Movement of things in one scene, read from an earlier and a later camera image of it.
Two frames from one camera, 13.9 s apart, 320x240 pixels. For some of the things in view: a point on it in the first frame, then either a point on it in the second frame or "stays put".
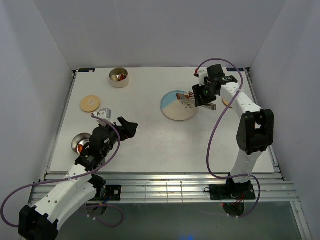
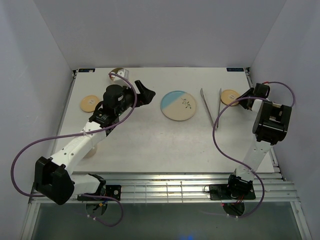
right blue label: [235, 69] stays put
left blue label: [86, 70] stays put
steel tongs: [191, 97] -> [201, 92]
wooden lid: [90, 103] stays put
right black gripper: [197, 90] -> [250, 91]
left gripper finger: [131, 127] -> [145, 96]
